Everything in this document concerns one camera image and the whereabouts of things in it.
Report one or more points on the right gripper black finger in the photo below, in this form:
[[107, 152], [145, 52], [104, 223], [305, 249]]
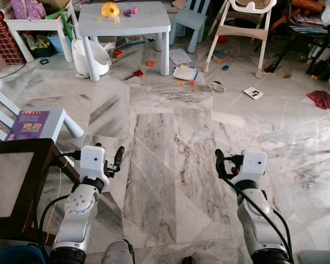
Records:
[[220, 162]]

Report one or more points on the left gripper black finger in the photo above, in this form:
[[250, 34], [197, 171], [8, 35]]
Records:
[[120, 155], [98, 146]]

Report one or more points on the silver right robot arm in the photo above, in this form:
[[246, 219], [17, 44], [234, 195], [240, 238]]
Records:
[[254, 217]]

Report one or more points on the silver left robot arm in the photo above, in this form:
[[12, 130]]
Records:
[[80, 212]]

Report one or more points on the dark wooden table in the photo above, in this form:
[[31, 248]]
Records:
[[41, 165]]

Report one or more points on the white card with black print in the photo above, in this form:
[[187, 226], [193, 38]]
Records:
[[253, 93]]

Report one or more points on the purple picture book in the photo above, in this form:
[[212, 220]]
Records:
[[27, 125]]

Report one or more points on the grey robot left leg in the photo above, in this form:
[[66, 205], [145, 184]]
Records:
[[118, 253]]

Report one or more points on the white plastic potty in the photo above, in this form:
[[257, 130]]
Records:
[[96, 60]]

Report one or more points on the white booklet with blue edge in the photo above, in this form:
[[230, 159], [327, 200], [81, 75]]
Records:
[[185, 72]]

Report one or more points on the dark red cloth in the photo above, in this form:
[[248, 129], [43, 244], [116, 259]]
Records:
[[320, 99]]

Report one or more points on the black storage basket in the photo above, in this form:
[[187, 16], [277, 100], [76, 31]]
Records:
[[42, 51]]

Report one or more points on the blue plastic bin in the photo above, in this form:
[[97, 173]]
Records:
[[55, 43]]

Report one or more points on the colourful picture book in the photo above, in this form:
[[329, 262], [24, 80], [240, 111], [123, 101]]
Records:
[[134, 40]]

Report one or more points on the plain white paper sheet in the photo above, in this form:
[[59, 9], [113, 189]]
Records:
[[181, 56]]

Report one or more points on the pale grey plastic kids table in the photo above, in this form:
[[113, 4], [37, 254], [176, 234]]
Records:
[[126, 25]]

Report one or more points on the blue round container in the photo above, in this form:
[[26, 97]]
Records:
[[16, 256]]

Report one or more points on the white baby high chair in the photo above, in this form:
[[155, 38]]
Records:
[[239, 32]]

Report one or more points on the white side table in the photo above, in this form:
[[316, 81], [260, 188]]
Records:
[[38, 24]]

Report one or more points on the yellow plastic toy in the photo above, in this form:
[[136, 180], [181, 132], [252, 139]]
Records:
[[110, 10]]

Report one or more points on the small purple toy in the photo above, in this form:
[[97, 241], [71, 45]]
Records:
[[129, 11]]

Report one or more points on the pink purple cloth pile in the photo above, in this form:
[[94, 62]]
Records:
[[27, 9]]

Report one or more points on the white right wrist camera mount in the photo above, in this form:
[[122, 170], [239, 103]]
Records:
[[252, 165]]

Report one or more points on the black metal frame chair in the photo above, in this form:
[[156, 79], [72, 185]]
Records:
[[308, 25]]

